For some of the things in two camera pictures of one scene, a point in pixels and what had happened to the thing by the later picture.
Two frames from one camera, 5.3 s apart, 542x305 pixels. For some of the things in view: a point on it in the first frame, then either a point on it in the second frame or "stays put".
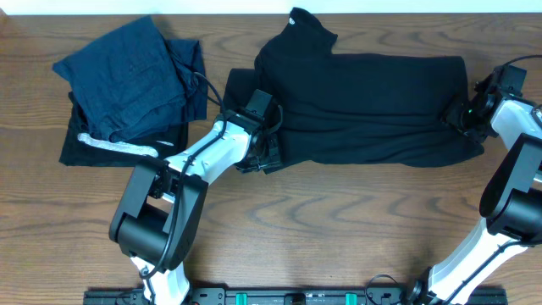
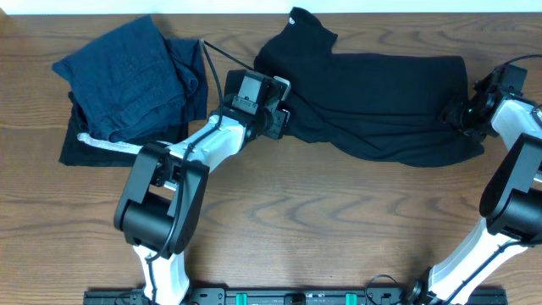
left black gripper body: x=270 y=151 -> x=279 y=117
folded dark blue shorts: x=134 y=78 stays put
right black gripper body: x=454 y=117 stays put
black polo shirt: x=376 y=108 stays put
